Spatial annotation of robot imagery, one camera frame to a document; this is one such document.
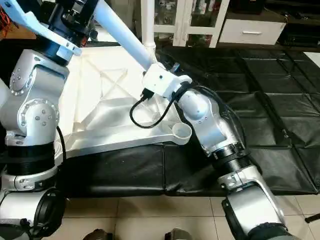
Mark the white plastic table top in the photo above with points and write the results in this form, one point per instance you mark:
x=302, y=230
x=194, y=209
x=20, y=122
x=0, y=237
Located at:
x=115, y=110

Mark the white plastic table leg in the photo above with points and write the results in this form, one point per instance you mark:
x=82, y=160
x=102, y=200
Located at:
x=148, y=22
x=125, y=35
x=4, y=95

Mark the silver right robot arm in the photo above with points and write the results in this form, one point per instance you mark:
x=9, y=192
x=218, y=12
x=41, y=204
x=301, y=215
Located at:
x=215, y=135

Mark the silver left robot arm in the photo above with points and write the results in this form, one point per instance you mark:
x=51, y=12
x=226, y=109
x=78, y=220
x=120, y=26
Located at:
x=32, y=115

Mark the white glass door cabinet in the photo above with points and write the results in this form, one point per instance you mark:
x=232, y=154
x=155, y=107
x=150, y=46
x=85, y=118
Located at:
x=192, y=20

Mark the black work mat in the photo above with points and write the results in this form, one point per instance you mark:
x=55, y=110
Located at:
x=250, y=100

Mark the black right robot foot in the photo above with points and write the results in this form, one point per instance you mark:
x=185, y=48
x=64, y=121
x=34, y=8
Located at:
x=179, y=234

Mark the black robot foot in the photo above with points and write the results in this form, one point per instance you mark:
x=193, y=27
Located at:
x=179, y=234
x=97, y=235

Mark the black left robot foot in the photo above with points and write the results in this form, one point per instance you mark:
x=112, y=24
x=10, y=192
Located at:
x=97, y=235

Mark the black low shelf unit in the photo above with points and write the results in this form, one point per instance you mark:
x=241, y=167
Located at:
x=295, y=20

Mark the white flat board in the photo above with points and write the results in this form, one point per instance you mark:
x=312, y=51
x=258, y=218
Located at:
x=314, y=56

